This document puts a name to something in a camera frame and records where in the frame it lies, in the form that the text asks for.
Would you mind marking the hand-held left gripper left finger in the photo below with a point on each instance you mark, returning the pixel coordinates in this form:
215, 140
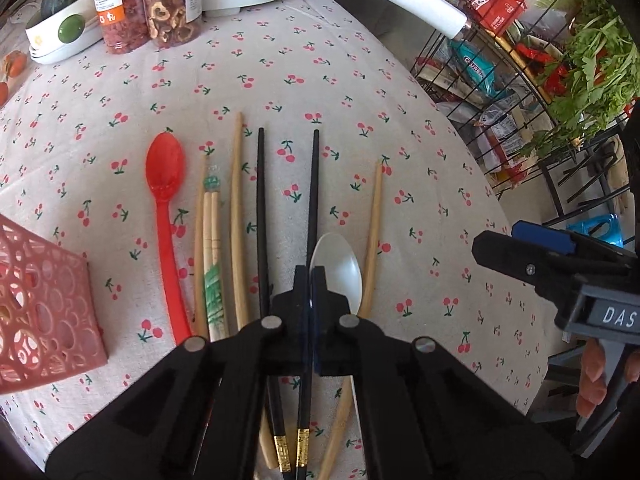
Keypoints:
300, 310

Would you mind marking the person's right hand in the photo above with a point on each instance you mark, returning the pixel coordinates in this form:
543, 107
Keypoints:
593, 375

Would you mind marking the red plastic bag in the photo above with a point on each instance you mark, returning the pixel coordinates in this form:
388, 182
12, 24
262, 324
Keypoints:
547, 75

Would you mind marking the small tomatoes in container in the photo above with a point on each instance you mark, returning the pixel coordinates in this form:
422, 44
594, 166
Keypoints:
14, 62

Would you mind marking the leafy green vegetables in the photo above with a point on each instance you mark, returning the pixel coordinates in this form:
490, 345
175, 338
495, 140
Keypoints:
595, 60

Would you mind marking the white plastic spoon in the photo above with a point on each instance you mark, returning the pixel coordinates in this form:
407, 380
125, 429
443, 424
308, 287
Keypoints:
340, 265

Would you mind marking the small tangerine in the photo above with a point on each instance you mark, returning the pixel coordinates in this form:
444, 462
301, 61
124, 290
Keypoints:
2, 92

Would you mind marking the red plastic spoon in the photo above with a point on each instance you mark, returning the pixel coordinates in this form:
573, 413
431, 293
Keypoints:
165, 160

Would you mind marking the blue plastic stool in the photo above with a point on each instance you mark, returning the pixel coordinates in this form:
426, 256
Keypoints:
597, 230

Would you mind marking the jar of red dried berries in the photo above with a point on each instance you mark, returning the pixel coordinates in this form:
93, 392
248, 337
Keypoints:
120, 20

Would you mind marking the wooden chopstick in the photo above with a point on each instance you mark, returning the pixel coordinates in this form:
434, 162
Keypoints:
236, 210
374, 220

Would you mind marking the pink perforated utensil basket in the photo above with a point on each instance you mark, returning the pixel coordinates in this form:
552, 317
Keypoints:
45, 310

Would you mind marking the white bowl with green spot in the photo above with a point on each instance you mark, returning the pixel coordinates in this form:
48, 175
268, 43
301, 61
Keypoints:
45, 35

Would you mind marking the cherry print tablecloth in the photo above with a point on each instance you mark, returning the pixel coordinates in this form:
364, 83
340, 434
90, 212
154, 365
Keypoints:
300, 60

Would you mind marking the black chopstick with gold band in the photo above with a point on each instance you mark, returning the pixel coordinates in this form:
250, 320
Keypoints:
261, 210
313, 200

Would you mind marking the white snack packet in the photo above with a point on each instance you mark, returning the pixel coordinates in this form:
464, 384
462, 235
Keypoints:
505, 130

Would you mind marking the disposable chopsticks pair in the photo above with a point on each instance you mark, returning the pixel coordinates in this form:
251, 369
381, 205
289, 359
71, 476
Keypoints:
212, 270

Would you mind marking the jar of dried fruit slices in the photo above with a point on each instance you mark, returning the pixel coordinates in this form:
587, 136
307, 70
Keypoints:
170, 15

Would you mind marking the teal snack packet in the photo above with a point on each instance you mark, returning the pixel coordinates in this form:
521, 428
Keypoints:
470, 67

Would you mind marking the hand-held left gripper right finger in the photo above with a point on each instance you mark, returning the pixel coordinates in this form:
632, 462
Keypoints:
322, 310

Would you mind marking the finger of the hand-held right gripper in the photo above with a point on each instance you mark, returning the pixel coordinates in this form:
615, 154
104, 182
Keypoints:
542, 237
505, 255

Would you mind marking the black metal chair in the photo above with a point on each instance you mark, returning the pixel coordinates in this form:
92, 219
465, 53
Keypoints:
550, 180

